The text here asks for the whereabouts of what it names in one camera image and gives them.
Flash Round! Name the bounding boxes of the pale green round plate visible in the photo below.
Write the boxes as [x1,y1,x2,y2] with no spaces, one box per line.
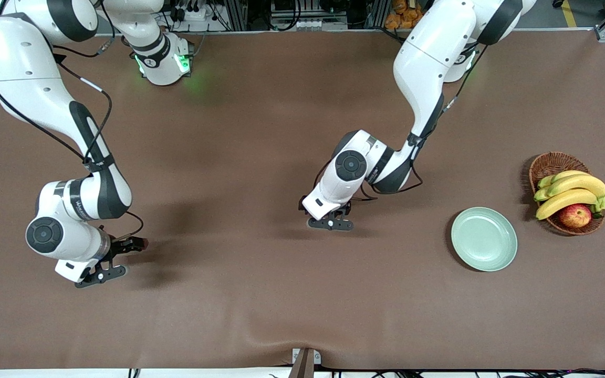
[451,207,518,272]

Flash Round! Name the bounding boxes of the brown table cloth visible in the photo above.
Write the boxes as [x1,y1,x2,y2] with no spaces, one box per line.
[0,29,605,371]

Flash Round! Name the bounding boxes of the white power strip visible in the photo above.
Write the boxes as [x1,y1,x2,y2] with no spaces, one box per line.
[170,4,214,23]

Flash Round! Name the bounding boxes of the brown wicker basket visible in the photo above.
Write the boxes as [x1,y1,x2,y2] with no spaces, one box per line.
[528,152,605,236]

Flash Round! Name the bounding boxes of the red yellow apple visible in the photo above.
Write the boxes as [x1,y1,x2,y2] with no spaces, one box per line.
[559,204,592,229]

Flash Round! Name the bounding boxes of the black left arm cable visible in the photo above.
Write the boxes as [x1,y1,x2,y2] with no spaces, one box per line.
[310,45,489,203]

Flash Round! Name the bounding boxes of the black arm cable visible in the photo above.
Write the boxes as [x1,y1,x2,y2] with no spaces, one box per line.
[0,45,145,242]
[310,45,489,203]

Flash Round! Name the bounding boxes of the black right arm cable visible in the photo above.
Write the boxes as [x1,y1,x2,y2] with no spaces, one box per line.
[0,45,145,242]

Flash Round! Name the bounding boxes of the metal table edge bracket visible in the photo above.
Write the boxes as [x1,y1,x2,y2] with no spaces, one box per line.
[288,348,322,378]

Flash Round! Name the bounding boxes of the aluminium frame post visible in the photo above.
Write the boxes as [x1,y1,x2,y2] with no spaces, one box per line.
[364,0,391,29]
[222,0,249,31]

